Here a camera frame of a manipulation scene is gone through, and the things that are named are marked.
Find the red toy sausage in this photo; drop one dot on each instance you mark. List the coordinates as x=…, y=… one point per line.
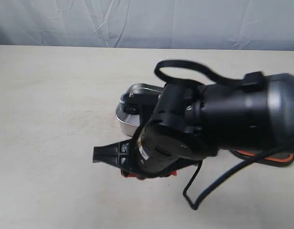
x=127, y=174

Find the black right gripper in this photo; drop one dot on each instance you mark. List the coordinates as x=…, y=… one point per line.
x=164, y=141

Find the stainless steel lunch box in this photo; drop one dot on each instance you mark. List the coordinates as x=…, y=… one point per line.
x=130, y=121

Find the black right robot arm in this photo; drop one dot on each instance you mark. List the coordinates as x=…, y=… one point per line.
x=243, y=119

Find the dark transparent box lid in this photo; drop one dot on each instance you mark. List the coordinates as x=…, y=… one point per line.
x=277, y=160

